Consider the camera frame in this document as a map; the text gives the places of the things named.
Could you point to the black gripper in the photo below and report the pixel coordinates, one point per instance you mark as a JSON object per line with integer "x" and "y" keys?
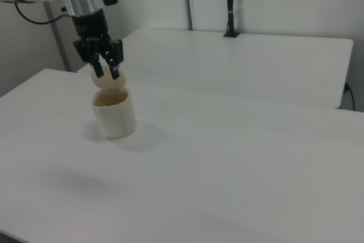
{"x": 90, "y": 26}

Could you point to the beige trash bin lid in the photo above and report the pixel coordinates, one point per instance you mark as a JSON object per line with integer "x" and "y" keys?
{"x": 106, "y": 82}

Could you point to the beige trash bin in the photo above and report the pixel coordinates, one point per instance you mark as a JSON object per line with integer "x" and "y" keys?
{"x": 115, "y": 117}

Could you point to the white side table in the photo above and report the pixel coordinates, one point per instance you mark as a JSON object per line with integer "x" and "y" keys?
{"x": 227, "y": 63}

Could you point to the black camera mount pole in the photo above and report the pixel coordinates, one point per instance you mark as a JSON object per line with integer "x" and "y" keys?
{"x": 231, "y": 4}

